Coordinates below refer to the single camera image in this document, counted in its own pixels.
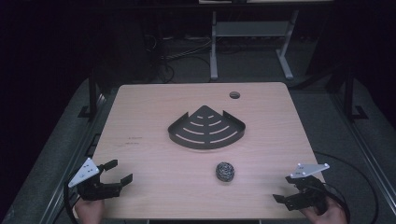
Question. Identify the person's left hand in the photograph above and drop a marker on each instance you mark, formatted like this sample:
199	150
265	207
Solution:
90	212

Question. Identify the steel wool scouring ball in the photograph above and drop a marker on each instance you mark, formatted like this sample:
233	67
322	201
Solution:
225	171

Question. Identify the person's right hand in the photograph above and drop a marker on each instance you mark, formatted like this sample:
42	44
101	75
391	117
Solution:
331	214

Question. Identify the black frame post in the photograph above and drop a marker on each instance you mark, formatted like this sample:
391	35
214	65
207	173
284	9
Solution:
349	93
92	93

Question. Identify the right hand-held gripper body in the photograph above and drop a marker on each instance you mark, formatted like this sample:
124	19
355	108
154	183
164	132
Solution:
308	190

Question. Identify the black metal corner shelf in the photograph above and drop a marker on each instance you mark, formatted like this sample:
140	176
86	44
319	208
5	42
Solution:
206	130

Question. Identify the aluminium frame rail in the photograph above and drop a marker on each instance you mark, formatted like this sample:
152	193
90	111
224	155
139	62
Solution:
367	149
73	161

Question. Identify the grey metal stand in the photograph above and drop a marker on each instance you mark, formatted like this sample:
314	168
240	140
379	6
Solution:
251	29

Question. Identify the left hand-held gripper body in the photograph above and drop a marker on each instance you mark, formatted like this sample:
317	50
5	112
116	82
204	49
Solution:
93	190

